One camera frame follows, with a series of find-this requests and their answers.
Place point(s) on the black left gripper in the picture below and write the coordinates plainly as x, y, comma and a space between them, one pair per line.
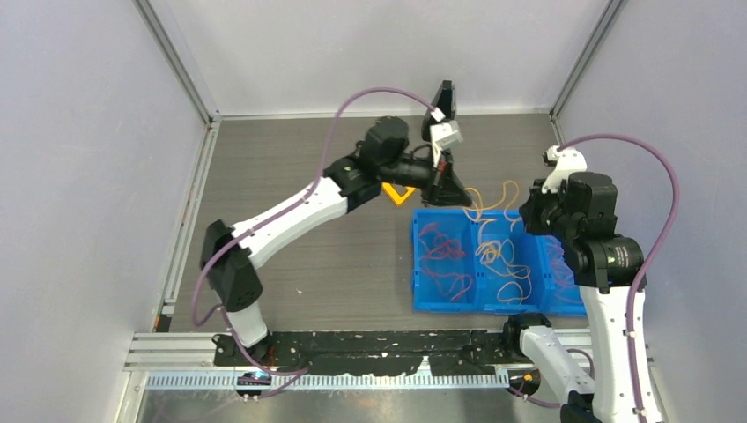
447, 189

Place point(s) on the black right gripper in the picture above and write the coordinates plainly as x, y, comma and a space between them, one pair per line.
528, 211

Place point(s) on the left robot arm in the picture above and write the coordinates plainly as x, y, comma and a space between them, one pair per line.
232, 254

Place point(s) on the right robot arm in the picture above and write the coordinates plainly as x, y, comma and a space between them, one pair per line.
579, 212

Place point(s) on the blue three-compartment bin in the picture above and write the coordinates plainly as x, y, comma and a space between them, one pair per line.
463, 264

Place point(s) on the black wedge stand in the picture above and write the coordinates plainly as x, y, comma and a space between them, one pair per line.
444, 100

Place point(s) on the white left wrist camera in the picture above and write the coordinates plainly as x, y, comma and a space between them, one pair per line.
444, 133

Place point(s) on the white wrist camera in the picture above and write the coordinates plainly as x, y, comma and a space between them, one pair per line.
563, 162
444, 133

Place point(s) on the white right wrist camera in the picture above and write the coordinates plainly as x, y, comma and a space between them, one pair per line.
563, 162

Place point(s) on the yellow triangular plastic frame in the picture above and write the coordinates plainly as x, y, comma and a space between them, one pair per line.
396, 196

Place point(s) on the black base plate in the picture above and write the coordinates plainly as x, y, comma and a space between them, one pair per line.
386, 353

